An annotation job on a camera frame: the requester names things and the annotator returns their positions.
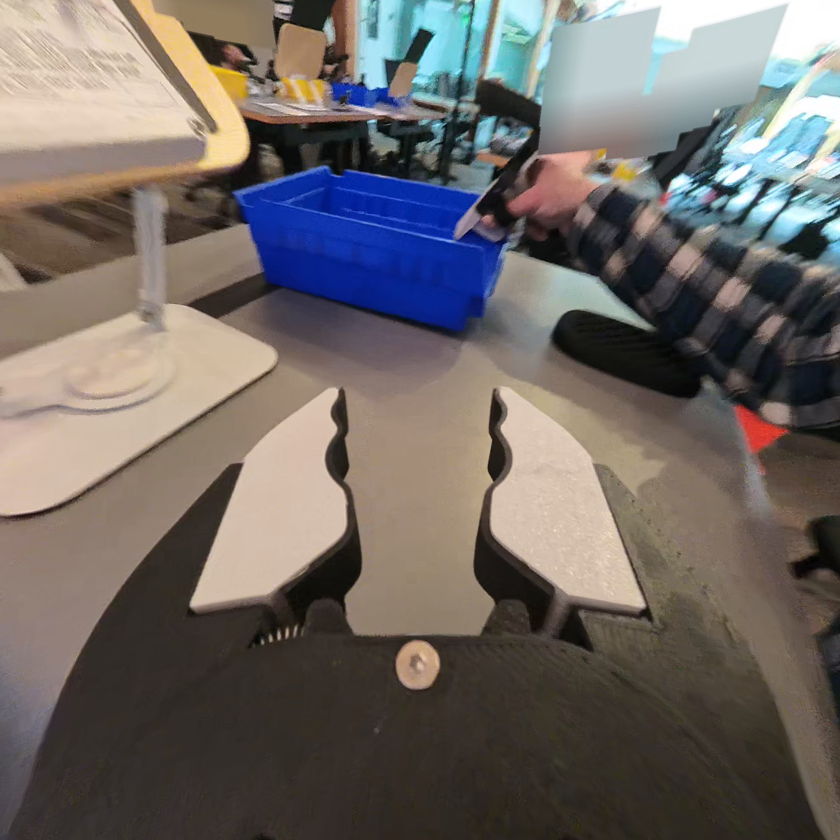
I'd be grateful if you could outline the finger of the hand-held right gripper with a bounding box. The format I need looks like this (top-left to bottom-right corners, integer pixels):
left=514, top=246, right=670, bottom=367
left=453, top=189, right=508, bottom=242

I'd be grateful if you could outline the orange traffic cone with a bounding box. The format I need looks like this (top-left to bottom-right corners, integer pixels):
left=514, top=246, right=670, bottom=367
left=734, top=403, right=788, bottom=473

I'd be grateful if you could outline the person's right hand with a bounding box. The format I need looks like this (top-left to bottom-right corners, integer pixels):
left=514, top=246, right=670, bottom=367
left=507, top=153, right=603, bottom=242

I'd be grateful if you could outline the white stand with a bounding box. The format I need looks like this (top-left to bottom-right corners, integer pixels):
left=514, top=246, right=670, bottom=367
left=0, top=185, right=280, bottom=519

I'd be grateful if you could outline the person's right forearm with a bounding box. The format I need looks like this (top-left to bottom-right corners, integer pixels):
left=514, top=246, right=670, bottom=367
left=567, top=180, right=840, bottom=431

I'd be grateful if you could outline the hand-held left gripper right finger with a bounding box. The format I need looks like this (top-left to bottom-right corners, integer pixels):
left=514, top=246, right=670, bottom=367
left=472, top=386, right=651, bottom=618

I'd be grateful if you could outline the grey desk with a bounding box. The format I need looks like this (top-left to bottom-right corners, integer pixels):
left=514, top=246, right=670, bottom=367
left=0, top=223, right=840, bottom=840

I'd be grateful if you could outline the blue plastic bin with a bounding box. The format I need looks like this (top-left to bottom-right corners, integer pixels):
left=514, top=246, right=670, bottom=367
left=233, top=165, right=508, bottom=332

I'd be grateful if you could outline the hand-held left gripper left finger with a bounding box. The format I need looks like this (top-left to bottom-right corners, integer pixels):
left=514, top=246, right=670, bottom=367
left=188, top=386, right=363, bottom=616

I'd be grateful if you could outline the white box with lock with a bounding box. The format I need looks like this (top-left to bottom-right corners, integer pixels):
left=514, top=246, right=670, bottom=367
left=0, top=0, right=217, bottom=186

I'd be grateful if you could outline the wooden board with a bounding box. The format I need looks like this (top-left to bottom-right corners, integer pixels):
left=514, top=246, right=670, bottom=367
left=0, top=0, right=252, bottom=207

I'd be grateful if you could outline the small blue storage bin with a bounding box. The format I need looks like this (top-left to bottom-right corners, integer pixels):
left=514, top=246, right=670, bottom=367
left=330, top=80, right=413, bottom=109

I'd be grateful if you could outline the black wrist rest pad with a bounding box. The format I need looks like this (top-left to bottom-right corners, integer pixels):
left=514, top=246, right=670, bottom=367
left=551, top=310, right=703, bottom=399

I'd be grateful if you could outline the background wooden table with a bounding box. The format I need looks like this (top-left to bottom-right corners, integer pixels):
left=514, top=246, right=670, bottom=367
left=236, top=92, right=473, bottom=129

